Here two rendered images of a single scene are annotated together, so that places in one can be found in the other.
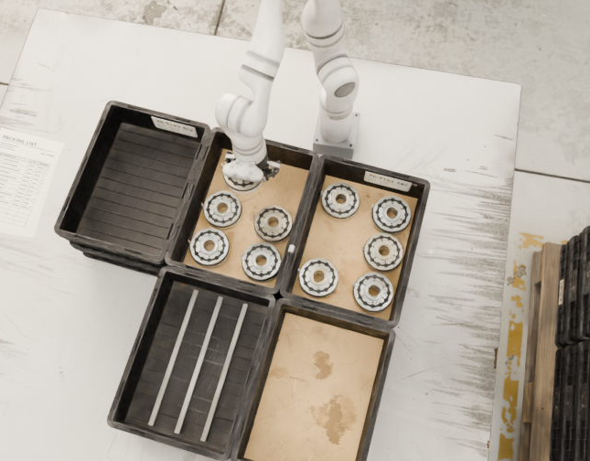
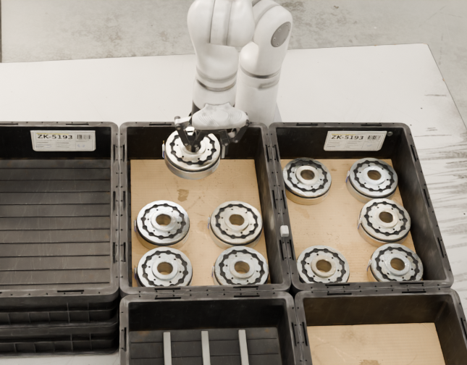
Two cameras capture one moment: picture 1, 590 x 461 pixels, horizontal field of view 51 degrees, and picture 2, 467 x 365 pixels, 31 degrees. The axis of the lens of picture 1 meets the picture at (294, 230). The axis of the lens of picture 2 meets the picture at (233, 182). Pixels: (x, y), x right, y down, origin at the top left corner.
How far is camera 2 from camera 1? 0.68 m
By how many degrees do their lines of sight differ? 25
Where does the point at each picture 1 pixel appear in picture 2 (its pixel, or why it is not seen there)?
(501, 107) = (418, 67)
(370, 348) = (424, 337)
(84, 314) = not seen: outside the picture
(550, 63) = not seen: hidden behind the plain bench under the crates
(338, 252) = (329, 239)
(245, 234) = (203, 249)
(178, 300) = (145, 354)
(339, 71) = (272, 10)
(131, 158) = (8, 198)
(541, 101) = not seen: hidden behind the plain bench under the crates
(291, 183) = (234, 177)
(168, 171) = (66, 201)
